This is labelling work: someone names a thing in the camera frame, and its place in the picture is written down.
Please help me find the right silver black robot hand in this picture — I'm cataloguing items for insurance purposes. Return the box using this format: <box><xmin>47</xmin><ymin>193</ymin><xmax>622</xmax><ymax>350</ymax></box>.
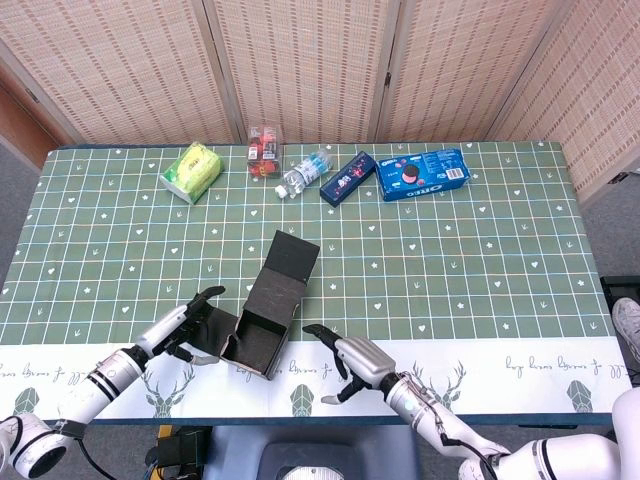
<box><xmin>302</xmin><ymin>323</ymin><xmax>402</xmax><ymax>405</ymax></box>

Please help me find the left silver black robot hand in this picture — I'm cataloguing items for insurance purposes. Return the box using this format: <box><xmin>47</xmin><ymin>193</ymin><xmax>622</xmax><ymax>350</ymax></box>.
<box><xmin>134</xmin><ymin>285</ymin><xmax>227</xmax><ymax>369</ymax></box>

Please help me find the black paper box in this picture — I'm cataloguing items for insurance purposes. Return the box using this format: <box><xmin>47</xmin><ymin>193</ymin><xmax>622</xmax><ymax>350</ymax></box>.
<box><xmin>187</xmin><ymin>229</ymin><xmax>321</xmax><ymax>382</ymax></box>

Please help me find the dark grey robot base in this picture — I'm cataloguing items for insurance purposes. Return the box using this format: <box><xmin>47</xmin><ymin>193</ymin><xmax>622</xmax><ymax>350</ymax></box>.
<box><xmin>207</xmin><ymin>424</ymin><xmax>421</xmax><ymax>480</ymax></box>

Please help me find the dark blue slim box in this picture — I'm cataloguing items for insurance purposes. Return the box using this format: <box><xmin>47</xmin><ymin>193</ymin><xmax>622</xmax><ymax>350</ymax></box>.
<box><xmin>319</xmin><ymin>151</ymin><xmax>378</xmax><ymax>207</ymax></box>

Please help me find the blue Oreo cookie package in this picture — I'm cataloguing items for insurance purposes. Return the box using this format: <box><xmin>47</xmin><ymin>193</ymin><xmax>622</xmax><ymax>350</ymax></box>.
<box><xmin>374</xmin><ymin>147</ymin><xmax>471</xmax><ymax>203</ymax></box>

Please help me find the red snack package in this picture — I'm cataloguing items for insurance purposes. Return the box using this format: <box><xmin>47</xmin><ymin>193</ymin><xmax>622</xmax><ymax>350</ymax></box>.
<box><xmin>246</xmin><ymin>124</ymin><xmax>285</xmax><ymax>181</ymax></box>

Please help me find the black plastic tray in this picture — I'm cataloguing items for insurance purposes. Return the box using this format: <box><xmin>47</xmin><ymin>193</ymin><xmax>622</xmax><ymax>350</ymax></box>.
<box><xmin>599</xmin><ymin>274</ymin><xmax>640</xmax><ymax>311</ymax></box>

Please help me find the black device under table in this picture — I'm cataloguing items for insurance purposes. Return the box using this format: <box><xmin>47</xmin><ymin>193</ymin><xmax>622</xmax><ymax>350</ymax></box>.
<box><xmin>144</xmin><ymin>425</ymin><xmax>211</xmax><ymax>480</ymax></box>

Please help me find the green tissue pack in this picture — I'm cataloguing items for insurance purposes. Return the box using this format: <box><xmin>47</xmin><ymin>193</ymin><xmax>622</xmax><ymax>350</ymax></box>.
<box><xmin>159</xmin><ymin>141</ymin><xmax>224</xmax><ymax>206</ymax></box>

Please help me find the green grid tablecloth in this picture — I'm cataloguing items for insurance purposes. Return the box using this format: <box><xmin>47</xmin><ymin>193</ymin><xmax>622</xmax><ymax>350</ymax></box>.
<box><xmin>0</xmin><ymin>141</ymin><xmax>604</xmax><ymax>426</ymax></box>

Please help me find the clear plastic water bottle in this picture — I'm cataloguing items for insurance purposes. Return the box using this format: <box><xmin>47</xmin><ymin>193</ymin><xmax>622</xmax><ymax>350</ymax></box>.
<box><xmin>273</xmin><ymin>149</ymin><xmax>335</xmax><ymax>200</ymax></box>

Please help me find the brown wooden door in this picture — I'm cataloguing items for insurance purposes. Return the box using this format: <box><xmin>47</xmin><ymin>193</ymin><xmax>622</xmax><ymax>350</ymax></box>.
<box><xmin>0</xmin><ymin>74</ymin><xmax>61</xmax><ymax>169</ymax></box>

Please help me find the white sneaker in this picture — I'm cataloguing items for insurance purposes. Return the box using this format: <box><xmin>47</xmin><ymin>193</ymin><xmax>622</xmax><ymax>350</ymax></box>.
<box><xmin>612</xmin><ymin>297</ymin><xmax>640</xmax><ymax>362</ymax></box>

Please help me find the bamboo folding screen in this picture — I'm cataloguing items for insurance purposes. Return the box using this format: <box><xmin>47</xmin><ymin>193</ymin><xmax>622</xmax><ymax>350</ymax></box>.
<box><xmin>0</xmin><ymin>0</ymin><xmax>640</xmax><ymax>206</ymax></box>

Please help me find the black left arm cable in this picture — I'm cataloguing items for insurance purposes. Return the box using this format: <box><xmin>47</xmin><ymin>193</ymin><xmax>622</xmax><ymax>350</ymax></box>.
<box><xmin>74</xmin><ymin>433</ymin><xmax>132</xmax><ymax>480</ymax></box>

